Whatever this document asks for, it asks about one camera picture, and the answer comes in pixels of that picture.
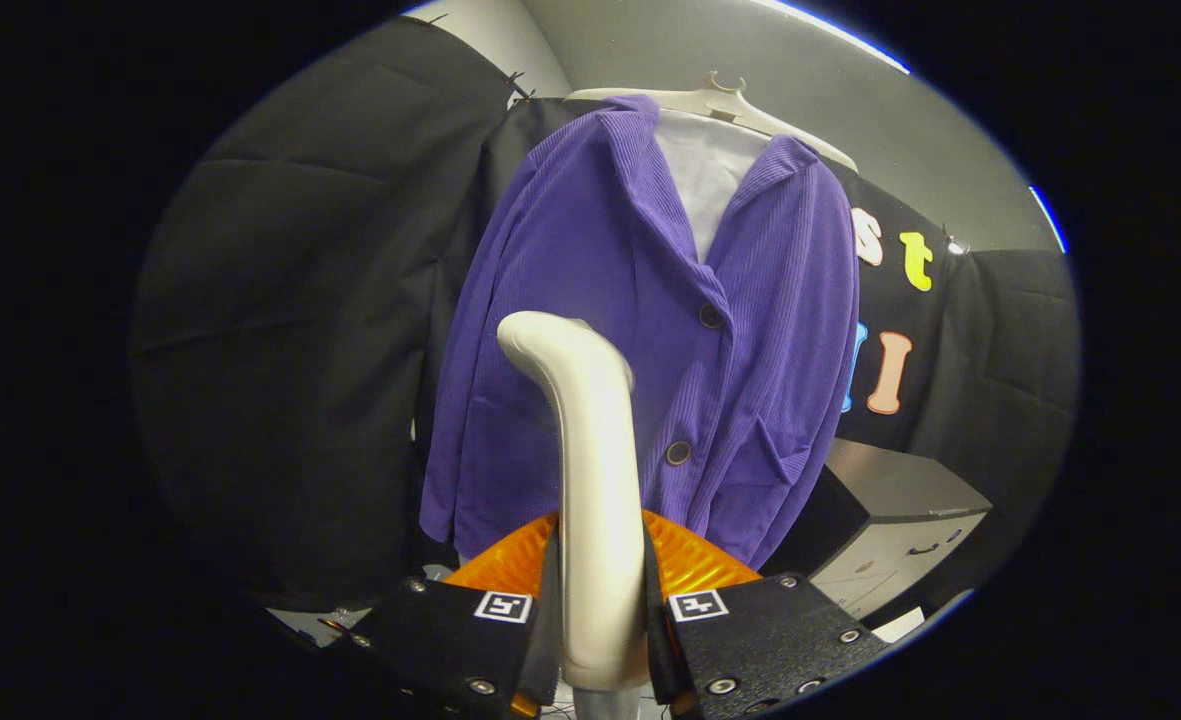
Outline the purple corduroy jacket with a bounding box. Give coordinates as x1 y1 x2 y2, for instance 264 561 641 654
420 95 861 571

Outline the white plastic clothes hanger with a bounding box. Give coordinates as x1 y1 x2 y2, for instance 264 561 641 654
562 70 859 173

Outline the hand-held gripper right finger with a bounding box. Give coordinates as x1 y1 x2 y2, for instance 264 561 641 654
640 510 891 720

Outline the white paper sheet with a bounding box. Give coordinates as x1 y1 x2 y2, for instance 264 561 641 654
870 605 927 644

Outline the white garment board pad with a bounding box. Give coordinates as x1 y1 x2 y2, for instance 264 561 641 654
655 108 773 264

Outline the grey-topped white drawer cabinet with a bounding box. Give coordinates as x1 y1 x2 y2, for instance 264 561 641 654
760 437 993 621

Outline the white garment steamer head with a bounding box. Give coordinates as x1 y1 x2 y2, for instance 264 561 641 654
497 311 653 720

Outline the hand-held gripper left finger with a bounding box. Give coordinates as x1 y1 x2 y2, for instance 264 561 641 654
345 512 564 719

